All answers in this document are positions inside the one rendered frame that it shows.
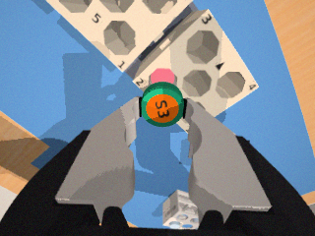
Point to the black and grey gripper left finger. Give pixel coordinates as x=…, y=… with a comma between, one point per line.
x=71, y=191

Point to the grey sloped desk with green button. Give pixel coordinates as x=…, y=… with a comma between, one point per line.
x=190, y=151

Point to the blue bench mat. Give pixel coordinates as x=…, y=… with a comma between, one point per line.
x=56, y=84

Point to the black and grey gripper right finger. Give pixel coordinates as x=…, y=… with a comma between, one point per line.
x=229, y=175

